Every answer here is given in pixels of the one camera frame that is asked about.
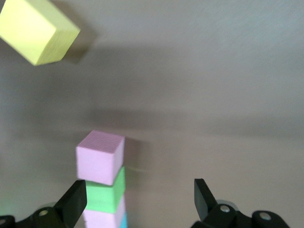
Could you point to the yellow foam block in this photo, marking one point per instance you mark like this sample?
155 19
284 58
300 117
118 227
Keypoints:
33 31

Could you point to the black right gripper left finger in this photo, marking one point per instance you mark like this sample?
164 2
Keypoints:
71 204

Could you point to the green foam block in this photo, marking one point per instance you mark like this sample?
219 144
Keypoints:
104 197

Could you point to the pink foam block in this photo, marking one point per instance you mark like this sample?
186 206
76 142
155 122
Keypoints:
97 159
99 219

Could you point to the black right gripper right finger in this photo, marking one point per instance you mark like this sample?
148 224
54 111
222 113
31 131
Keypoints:
204 206

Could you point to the blue foam block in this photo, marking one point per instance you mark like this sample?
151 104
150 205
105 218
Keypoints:
123 222

